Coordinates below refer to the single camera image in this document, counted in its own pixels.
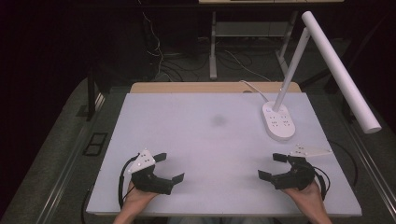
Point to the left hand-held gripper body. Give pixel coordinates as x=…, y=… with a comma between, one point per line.
x=146, y=180

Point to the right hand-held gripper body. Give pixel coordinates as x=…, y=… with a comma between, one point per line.
x=297, y=175

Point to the person's left hand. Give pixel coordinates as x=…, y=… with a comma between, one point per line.
x=137, y=199

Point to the person's right hand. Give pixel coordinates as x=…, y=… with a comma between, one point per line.
x=304, y=196

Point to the white desk lamp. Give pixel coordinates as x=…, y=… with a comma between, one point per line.
x=278, y=124

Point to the white table mat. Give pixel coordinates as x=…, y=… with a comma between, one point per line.
x=202, y=140

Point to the grey metal stand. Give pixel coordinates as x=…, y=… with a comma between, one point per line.
x=213, y=62

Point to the black rectangular frame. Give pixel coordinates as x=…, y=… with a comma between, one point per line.
x=100, y=133

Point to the metal table rail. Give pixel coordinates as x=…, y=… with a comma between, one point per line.
x=67, y=165
x=370, y=161

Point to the black stand post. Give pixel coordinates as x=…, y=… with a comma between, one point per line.
x=91, y=99

